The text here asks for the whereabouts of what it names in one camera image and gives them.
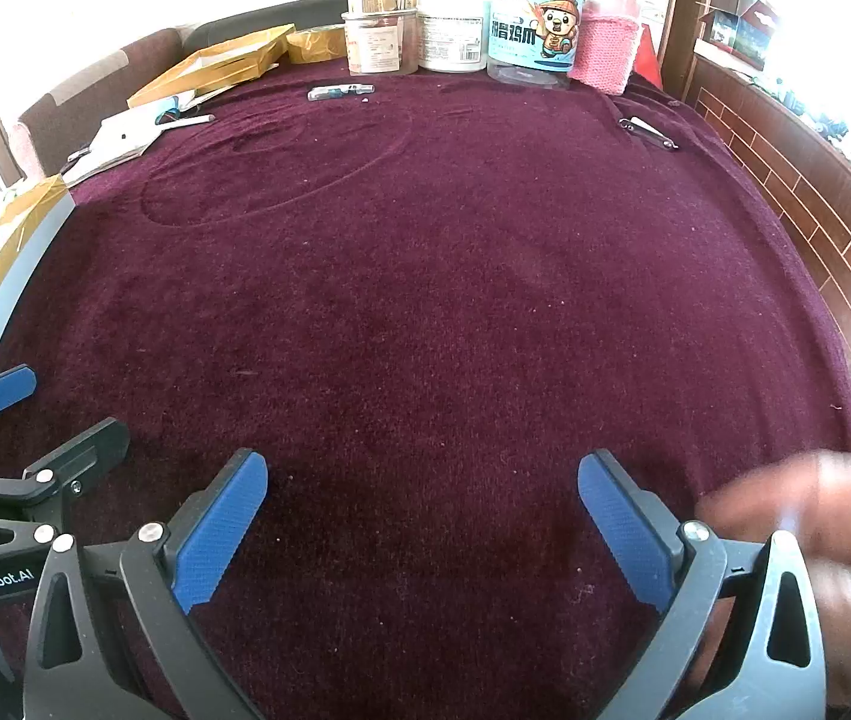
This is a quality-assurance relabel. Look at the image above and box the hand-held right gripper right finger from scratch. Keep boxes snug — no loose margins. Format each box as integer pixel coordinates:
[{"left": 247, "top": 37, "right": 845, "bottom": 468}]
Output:
[{"left": 577, "top": 448, "right": 828, "bottom": 720}]

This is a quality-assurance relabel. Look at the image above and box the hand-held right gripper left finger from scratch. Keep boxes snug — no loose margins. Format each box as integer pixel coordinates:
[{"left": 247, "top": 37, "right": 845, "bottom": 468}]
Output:
[{"left": 24, "top": 448, "right": 271, "bottom": 720}]

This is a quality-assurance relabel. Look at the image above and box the large yellow-rimmed tray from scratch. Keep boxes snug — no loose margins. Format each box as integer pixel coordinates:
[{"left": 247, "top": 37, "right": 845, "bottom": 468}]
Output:
[{"left": 0, "top": 174, "right": 77, "bottom": 383}]

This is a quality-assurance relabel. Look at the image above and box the blurred skin-toned limb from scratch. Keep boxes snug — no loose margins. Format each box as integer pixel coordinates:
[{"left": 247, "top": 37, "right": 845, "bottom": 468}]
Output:
[{"left": 696, "top": 450, "right": 851, "bottom": 720}]

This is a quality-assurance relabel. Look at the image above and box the white paper booklet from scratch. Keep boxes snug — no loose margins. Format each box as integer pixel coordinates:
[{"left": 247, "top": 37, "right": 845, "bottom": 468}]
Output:
[{"left": 61, "top": 90, "right": 197, "bottom": 185}]

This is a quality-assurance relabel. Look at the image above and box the brown sofa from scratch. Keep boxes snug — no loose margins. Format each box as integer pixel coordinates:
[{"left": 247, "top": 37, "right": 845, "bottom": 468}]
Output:
[{"left": 9, "top": 0, "right": 352, "bottom": 181}]

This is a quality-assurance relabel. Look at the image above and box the brick-pattern wooden ledge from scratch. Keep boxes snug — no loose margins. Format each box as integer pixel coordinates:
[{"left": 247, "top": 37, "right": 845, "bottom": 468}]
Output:
[{"left": 684, "top": 56, "right": 851, "bottom": 451}]

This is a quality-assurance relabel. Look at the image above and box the small yellow cardboard box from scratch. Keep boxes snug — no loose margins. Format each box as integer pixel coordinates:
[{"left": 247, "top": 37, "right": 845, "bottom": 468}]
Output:
[{"left": 127, "top": 24, "right": 298, "bottom": 110}]

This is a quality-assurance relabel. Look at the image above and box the small white object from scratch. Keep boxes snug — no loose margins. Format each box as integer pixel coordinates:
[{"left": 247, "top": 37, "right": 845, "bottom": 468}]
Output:
[{"left": 618, "top": 116, "right": 680, "bottom": 152}]

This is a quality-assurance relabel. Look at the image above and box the yellow tape roll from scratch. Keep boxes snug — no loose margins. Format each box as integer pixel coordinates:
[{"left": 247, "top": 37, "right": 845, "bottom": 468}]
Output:
[{"left": 284, "top": 24, "right": 352, "bottom": 65}]

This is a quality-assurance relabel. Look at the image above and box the pink covered bottle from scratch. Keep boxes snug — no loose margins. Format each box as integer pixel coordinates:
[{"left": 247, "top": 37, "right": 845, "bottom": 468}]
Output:
[{"left": 568, "top": 0, "right": 644, "bottom": 96}]

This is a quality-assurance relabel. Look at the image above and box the clear jar with cartoon label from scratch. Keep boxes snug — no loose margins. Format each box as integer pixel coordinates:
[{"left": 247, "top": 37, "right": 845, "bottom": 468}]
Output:
[{"left": 486, "top": 0, "right": 586, "bottom": 91}]

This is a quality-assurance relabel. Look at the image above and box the clear jar with metal rim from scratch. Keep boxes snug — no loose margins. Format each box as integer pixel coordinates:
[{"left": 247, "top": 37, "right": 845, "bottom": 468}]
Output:
[{"left": 340, "top": 7, "right": 421, "bottom": 77}]

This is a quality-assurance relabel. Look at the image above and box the small printed cardboard box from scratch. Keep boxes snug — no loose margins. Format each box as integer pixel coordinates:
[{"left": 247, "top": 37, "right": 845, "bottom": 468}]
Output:
[{"left": 696, "top": 1, "right": 779, "bottom": 68}]

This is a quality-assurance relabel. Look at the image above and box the white plastic jar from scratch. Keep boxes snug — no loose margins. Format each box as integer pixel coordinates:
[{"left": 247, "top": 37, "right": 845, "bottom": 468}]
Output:
[{"left": 416, "top": 0, "right": 490, "bottom": 76}]

